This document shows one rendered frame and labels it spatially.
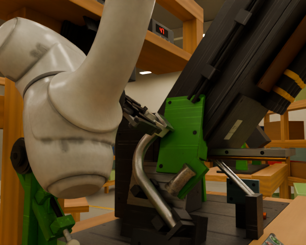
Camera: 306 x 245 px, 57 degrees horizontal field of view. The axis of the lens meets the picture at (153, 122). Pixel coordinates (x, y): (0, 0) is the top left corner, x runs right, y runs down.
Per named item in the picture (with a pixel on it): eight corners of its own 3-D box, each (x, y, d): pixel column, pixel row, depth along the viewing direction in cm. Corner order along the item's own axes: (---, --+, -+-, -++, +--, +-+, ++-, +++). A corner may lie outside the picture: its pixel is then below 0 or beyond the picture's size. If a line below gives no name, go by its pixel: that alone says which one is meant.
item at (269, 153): (296, 159, 82) (295, 148, 82) (285, 162, 69) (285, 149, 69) (178, 155, 104) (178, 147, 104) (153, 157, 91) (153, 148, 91)
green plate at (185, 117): (209, 179, 74) (215, 105, 80) (195, 174, 67) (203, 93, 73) (171, 177, 80) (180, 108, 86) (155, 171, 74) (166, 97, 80)
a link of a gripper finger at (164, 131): (153, 119, 69) (155, 121, 69) (168, 128, 75) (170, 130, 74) (145, 128, 70) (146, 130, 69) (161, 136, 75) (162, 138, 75)
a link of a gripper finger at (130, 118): (118, 98, 60) (126, 112, 56) (134, 109, 63) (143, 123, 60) (110, 107, 60) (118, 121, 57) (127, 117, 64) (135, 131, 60)
